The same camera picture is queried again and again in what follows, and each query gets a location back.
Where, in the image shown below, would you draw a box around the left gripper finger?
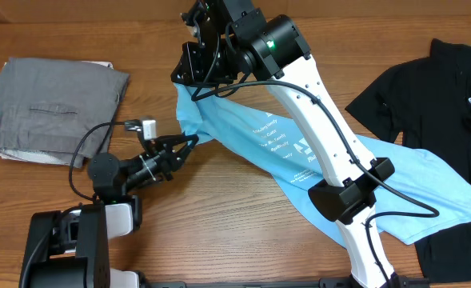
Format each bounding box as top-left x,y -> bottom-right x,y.
161,134 -> 199,149
171,139 -> 198,172

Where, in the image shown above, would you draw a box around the light blue printed t-shirt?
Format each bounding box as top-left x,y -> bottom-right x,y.
176,84 -> 471,245

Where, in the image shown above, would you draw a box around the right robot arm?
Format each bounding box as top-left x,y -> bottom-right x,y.
171,0 -> 398,287

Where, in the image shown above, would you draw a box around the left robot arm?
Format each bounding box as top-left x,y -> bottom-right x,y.
19,134 -> 198,288

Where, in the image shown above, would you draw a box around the folded grey trousers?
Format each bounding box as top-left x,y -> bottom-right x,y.
0,58 -> 130,168

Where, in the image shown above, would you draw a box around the black polo shirt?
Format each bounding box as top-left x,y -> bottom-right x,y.
346,39 -> 471,283

